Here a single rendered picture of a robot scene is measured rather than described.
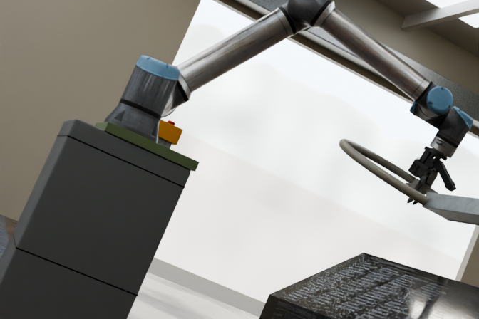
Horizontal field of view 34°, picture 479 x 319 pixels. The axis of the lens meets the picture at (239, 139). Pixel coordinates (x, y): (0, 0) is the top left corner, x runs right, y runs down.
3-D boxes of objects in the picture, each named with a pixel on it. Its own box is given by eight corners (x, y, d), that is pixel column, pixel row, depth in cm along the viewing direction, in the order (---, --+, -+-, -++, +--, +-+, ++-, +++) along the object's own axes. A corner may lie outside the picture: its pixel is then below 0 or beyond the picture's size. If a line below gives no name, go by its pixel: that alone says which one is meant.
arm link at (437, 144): (460, 150, 285) (452, 145, 277) (452, 161, 285) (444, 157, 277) (440, 137, 289) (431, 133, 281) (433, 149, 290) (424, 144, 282)
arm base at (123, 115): (108, 124, 252) (121, 95, 253) (98, 123, 270) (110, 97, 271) (161, 147, 258) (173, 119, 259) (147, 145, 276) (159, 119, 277)
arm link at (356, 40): (304, -28, 269) (462, 94, 264) (301, -17, 281) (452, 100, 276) (283, -2, 268) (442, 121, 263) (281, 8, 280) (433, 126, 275)
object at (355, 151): (490, 241, 256) (495, 234, 255) (383, 185, 233) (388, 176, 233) (410, 181, 298) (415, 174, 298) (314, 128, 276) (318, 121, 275)
